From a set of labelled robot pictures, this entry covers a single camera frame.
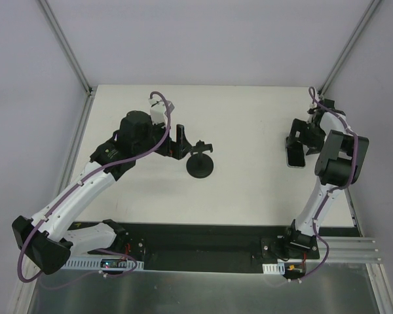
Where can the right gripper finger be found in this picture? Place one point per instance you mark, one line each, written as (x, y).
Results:
(299, 133)
(310, 150)

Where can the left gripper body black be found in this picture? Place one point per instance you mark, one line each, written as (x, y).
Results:
(175, 146)

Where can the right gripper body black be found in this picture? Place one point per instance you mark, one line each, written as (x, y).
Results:
(302, 137)

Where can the black smartphone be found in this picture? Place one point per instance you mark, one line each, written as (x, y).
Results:
(294, 153)

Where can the black phone stand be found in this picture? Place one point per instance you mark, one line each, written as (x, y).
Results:
(199, 164)

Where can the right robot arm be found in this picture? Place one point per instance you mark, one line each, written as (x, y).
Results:
(341, 154)

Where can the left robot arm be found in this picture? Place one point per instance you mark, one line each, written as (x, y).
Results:
(46, 238)

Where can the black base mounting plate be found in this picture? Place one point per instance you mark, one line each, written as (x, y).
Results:
(206, 248)

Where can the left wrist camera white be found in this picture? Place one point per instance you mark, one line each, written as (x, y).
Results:
(158, 112)

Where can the aluminium rail profile front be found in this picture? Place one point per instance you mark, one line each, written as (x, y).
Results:
(335, 249)

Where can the right aluminium frame post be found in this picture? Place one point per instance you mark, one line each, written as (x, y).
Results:
(360, 28)

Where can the aluminium frame post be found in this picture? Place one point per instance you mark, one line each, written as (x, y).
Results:
(360, 28)
(64, 44)

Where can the right white cable duct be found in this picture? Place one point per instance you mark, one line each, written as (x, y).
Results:
(274, 269)

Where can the white cable duct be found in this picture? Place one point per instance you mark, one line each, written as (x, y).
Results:
(100, 263)
(274, 269)

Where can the left white cable duct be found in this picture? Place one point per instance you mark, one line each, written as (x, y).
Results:
(100, 263)

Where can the left aluminium frame post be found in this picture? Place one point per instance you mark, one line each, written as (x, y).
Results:
(64, 44)

